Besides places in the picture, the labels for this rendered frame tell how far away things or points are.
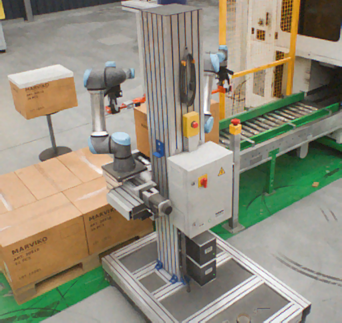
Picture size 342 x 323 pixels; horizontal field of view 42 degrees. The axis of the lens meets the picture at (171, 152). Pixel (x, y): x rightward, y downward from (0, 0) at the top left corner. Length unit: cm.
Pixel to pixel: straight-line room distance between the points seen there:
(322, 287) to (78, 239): 186
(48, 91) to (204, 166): 284
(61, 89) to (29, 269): 227
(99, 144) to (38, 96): 225
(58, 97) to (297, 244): 292
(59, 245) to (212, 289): 116
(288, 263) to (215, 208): 118
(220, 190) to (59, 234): 131
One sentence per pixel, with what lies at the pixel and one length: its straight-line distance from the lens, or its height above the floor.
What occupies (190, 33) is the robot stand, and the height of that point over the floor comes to 191.
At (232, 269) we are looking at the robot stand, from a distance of 332.
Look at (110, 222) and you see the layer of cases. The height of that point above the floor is 37.
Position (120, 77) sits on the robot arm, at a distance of 276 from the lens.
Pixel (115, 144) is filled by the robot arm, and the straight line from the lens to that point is 278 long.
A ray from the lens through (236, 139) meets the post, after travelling 354.
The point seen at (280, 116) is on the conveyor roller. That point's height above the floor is 53.
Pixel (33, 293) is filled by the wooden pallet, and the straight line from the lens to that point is 360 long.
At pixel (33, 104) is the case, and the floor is 77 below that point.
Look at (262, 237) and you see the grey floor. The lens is 395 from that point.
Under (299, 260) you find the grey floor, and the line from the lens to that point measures 377.
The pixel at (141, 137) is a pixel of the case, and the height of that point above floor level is 84.
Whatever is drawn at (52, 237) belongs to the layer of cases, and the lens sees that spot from 338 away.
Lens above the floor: 246
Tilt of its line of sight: 28 degrees down
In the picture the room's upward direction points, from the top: 3 degrees counter-clockwise
